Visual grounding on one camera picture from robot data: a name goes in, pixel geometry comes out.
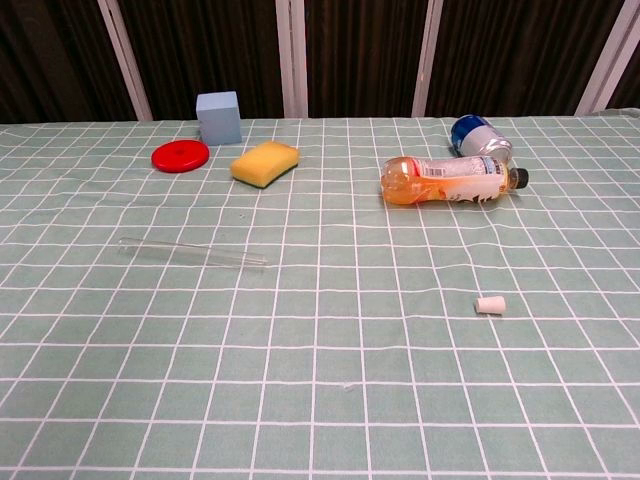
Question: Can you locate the clear glass test tube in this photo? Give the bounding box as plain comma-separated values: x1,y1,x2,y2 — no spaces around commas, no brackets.
118,237,268,272

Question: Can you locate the white rubber stopper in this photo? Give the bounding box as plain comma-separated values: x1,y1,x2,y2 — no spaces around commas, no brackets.
474,296,507,316

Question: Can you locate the yellow sponge with dark base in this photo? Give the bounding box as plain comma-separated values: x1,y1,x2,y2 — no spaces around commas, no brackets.
229,140,301,190

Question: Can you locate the orange drink plastic bottle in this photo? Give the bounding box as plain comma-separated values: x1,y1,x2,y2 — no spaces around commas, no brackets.
380,155,530,208

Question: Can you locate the green checked tablecloth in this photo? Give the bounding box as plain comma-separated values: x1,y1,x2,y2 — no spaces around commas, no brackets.
0,107,640,480

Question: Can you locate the light blue foam cube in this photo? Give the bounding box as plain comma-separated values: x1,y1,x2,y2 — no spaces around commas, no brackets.
195,90,243,147

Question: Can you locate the red plastic disc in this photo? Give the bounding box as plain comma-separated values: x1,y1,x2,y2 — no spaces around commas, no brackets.
151,140,210,174

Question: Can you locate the blue and silver drink can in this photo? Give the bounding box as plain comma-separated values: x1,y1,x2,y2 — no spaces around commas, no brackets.
450,114,515,164

